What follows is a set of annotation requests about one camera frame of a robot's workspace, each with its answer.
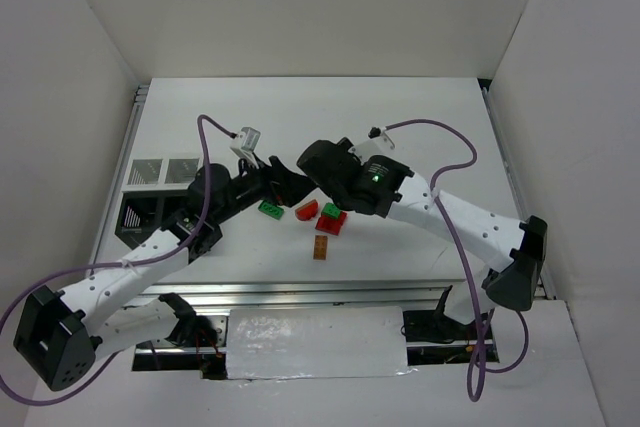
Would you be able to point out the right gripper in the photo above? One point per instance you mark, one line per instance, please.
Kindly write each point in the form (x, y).
(329, 167)

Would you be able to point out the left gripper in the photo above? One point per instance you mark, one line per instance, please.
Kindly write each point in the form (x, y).
(270, 177)

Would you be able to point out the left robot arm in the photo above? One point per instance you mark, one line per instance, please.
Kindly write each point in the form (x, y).
(62, 333)

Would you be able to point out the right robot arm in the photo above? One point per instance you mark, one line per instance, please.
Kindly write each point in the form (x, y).
(370, 179)

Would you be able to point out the red curved lego brick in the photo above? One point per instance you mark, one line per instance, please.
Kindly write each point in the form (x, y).
(307, 211)

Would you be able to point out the green square lego brick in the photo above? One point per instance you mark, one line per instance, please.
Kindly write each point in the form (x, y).
(331, 210)

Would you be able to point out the orange flat lego plate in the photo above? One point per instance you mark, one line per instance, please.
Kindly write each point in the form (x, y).
(320, 247)

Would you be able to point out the white slatted container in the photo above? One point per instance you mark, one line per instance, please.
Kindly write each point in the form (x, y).
(157, 172)

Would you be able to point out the black slatted container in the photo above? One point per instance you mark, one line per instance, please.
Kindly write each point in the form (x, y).
(142, 212)

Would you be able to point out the silver tape sheet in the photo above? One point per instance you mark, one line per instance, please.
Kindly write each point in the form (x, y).
(315, 343)

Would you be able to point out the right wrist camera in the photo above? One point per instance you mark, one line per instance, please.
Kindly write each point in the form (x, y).
(377, 139)

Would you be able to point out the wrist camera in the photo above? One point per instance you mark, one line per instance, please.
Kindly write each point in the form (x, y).
(245, 143)
(377, 139)

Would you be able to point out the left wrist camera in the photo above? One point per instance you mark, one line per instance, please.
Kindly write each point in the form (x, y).
(245, 143)

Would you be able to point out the aluminium frame rail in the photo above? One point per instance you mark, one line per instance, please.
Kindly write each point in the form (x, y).
(202, 296)

